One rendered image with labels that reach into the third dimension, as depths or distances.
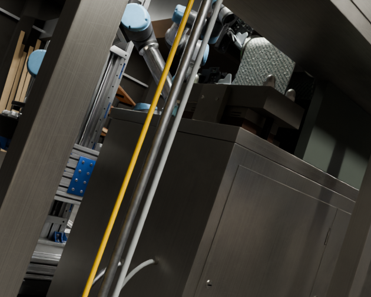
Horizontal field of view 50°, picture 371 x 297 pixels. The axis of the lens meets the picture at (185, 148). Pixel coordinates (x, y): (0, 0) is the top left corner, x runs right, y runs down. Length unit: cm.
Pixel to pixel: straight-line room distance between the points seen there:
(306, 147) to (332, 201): 24
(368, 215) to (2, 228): 91
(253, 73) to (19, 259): 103
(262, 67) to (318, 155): 36
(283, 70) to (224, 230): 57
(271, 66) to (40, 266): 123
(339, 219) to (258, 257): 38
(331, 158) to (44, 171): 94
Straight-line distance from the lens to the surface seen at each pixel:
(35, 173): 52
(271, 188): 107
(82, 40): 53
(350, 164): 138
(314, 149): 120
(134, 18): 168
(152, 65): 177
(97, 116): 205
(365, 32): 94
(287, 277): 125
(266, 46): 141
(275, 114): 105
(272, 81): 108
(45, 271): 187
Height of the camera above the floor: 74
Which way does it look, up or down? 4 degrees up
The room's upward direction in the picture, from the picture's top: 20 degrees clockwise
